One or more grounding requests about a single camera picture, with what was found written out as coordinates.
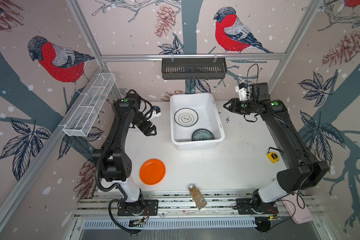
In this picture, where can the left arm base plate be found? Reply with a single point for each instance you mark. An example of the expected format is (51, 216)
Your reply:
(138, 208)

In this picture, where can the glass spice jar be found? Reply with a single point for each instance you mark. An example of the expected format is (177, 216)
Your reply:
(197, 197)

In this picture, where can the white plastic bin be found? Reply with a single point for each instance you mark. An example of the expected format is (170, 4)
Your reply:
(205, 105)

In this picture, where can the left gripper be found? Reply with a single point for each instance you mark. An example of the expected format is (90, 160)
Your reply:
(144, 128)

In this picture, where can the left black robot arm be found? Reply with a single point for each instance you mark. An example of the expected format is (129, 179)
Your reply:
(113, 166)

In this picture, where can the orange plate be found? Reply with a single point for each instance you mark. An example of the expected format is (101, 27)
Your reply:
(152, 172)

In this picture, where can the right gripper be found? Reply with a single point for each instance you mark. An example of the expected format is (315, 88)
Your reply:
(233, 106)

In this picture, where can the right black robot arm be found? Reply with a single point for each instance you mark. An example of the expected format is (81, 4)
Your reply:
(303, 170)

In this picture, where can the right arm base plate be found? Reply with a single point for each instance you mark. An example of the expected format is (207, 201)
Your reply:
(246, 206)

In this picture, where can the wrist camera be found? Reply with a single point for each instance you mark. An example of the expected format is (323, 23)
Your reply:
(242, 90)
(156, 113)

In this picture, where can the teal patterned plate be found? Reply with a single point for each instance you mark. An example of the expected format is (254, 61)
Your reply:
(202, 135)

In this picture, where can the black hanging wall basket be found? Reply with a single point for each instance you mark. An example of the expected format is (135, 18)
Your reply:
(194, 69)

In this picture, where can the yellow tape measure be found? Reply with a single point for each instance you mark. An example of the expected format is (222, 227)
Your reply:
(273, 157)

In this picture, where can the small circuit board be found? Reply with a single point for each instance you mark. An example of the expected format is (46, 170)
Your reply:
(136, 223)

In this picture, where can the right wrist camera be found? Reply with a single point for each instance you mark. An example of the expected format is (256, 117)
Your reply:
(242, 90)

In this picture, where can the white plate green rim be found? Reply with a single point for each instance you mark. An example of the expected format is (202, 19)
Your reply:
(186, 117)

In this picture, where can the pink flat case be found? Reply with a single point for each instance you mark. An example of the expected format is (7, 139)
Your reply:
(297, 208)

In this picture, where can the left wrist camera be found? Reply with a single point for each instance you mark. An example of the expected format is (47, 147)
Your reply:
(156, 113)

